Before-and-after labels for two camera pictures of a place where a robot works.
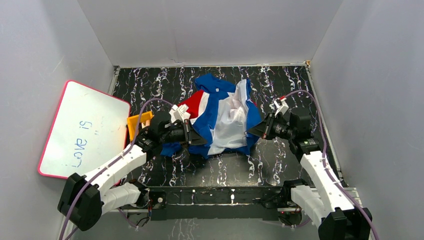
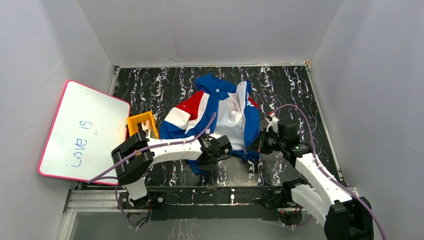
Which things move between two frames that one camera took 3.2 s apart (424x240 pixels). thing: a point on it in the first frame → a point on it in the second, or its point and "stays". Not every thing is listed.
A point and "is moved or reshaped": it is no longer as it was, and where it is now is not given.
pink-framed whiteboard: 89,127 stays
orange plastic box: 132,121 stays
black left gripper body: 187,133 → 209,159
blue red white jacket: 223,114 is moved or reshaped
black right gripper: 263,130 → 258,145
